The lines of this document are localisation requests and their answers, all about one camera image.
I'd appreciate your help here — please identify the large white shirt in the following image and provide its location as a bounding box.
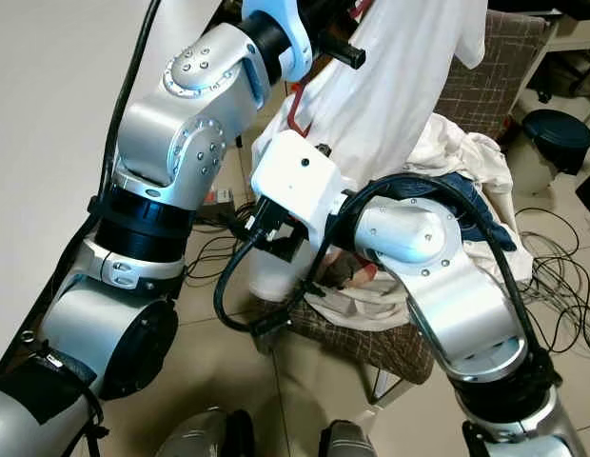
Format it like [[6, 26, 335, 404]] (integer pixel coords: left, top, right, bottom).
[[252, 0, 488, 301]]

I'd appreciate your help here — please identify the pink red plastic hanger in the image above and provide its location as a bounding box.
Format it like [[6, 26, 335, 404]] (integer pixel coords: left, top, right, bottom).
[[284, 0, 372, 142]]

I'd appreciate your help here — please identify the beige patterned garment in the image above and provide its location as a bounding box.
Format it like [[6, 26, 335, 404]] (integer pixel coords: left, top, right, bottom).
[[319, 252, 377, 287]]

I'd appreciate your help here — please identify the brown patterned fabric chair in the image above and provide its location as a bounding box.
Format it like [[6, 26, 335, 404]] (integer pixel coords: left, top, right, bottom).
[[252, 8, 555, 410]]

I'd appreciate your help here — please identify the cream white garment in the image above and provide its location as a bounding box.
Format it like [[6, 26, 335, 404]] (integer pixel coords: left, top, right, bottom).
[[404, 112, 524, 248]]

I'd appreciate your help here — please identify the blue denim garment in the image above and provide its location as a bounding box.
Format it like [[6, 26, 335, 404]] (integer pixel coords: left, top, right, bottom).
[[390, 171, 520, 253]]

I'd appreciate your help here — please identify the robot left leg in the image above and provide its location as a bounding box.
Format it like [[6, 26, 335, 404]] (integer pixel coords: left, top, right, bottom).
[[157, 407, 253, 457]]

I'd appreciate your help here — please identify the robot leg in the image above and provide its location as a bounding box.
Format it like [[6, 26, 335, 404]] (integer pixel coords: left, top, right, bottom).
[[157, 407, 253, 457], [319, 419, 391, 457]]

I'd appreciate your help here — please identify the robot right leg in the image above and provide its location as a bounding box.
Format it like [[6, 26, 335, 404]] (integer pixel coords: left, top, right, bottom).
[[319, 419, 391, 457]]

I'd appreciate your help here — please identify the grey bin dark blue lid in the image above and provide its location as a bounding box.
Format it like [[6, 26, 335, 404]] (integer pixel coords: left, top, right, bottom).
[[509, 108, 590, 196]]

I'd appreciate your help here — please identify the white table with black legs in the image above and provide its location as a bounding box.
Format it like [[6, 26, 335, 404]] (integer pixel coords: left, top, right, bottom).
[[0, 0, 158, 358]]

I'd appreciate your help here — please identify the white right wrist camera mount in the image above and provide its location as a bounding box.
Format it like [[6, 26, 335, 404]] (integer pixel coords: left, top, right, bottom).
[[249, 130, 345, 250]]

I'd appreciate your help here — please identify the black floor cable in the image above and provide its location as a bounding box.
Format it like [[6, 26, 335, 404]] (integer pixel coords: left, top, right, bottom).
[[519, 205, 590, 358], [181, 205, 263, 287]]

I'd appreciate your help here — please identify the grey power strip red switch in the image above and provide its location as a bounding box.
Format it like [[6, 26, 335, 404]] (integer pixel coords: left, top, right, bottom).
[[205, 186, 235, 207]]

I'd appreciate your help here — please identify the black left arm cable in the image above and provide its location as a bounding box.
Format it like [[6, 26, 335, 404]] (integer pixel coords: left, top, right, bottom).
[[86, 0, 165, 287]]

